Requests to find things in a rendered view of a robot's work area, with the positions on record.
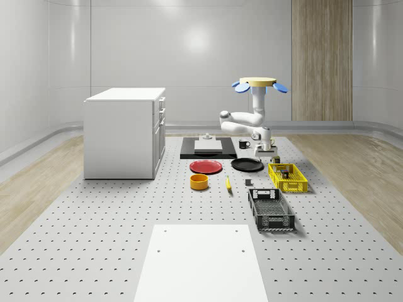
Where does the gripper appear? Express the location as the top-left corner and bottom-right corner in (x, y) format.
(254, 145), (278, 162)

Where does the red plate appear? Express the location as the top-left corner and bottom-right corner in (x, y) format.
(189, 159), (224, 174)

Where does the white board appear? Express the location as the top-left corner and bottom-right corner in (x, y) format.
(133, 224), (269, 302)

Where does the black stove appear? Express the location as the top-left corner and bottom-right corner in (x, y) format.
(179, 133), (237, 160)

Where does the yellow bowl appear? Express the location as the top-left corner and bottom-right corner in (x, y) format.
(190, 174), (209, 191)

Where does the dark grey basket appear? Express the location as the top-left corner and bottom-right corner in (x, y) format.
(247, 187), (297, 232)

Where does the white cabinet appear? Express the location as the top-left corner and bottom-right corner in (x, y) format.
(83, 87), (167, 181)

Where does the black plate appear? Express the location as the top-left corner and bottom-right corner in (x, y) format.
(230, 157), (265, 173)

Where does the yellow basket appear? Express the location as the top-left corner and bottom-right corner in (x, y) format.
(268, 163), (309, 193)

